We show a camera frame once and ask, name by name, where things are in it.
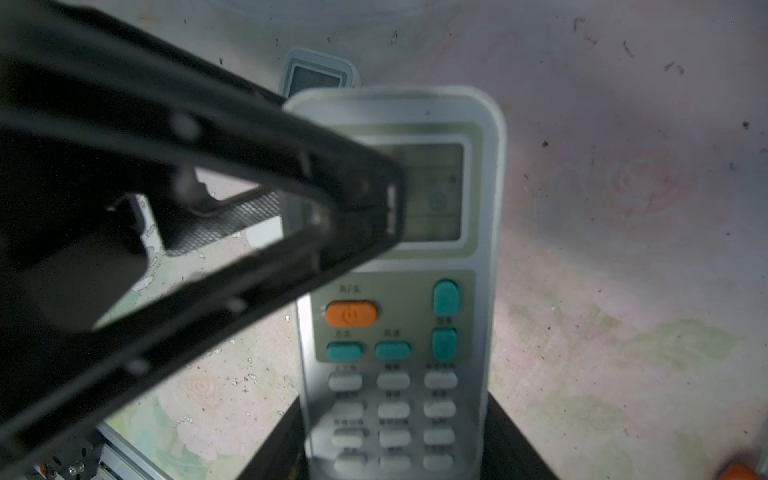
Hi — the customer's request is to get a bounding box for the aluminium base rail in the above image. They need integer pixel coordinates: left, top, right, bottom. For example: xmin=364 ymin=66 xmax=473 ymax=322
xmin=19 ymin=422 xmax=171 ymax=480

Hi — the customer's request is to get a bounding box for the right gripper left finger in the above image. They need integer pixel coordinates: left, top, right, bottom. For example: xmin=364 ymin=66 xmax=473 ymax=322
xmin=1 ymin=1 xmax=406 ymax=474

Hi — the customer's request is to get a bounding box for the white remote control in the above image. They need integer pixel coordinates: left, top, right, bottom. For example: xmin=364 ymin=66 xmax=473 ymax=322
xmin=286 ymin=86 xmax=507 ymax=479
xmin=278 ymin=47 xmax=362 ymax=98

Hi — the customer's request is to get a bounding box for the orange handled screwdriver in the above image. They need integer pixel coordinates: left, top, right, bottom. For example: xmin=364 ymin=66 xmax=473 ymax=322
xmin=717 ymin=463 xmax=763 ymax=480

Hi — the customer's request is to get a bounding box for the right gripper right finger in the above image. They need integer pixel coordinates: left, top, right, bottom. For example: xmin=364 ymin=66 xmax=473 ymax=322
xmin=480 ymin=394 xmax=559 ymax=480

